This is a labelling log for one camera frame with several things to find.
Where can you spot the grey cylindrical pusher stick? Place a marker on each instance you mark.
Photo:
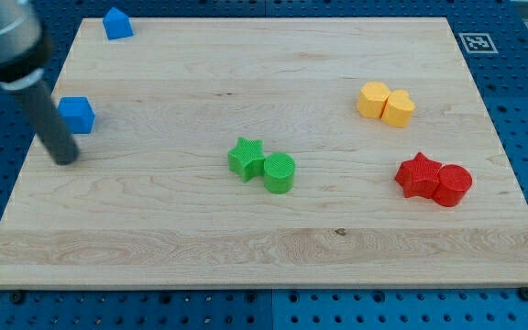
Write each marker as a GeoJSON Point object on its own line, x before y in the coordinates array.
{"type": "Point", "coordinates": [35, 100]}

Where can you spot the white fiducial marker tag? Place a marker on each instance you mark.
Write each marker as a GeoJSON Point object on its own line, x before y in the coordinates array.
{"type": "Point", "coordinates": [478, 43]}

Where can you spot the blue cube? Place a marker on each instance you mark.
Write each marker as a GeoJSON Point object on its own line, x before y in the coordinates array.
{"type": "Point", "coordinates": [77, 113]}

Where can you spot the green star block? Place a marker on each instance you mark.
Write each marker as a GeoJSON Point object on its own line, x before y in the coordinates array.
{"type": "Point", "coordinates": [246, 158]}

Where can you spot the yellow heart block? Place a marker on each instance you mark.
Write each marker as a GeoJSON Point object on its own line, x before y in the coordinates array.
{"type": "Point", "coordinates": [398, 109]}

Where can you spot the yellow hexagon block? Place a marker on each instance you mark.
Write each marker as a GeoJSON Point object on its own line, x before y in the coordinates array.
{"type": "Point", "coordinates": [372, 99]}

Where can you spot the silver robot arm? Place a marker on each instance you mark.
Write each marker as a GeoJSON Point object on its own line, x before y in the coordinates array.
{"type": "Point", "coordinates": [25, 46]}

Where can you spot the red cylinder block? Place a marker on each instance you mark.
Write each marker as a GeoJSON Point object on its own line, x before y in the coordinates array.
{"type": "Point", "coordinates": [454, 182]}

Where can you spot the blue house-shaped block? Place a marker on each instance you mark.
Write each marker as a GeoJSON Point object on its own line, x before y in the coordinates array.
{"type": "Point", "coordinates": [117, 24]}

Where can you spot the wooden board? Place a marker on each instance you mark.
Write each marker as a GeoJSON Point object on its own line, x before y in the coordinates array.
{"type": "Point", "coordinates": [151, 204]}

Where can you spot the red star block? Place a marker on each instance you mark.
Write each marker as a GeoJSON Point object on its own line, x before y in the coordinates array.
{"type": "Point", "coordinates": [418, 177]}

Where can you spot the green cylinder block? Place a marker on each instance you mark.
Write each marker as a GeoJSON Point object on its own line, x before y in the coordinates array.
{"type": "Point", "coordinates": [279, 169]}

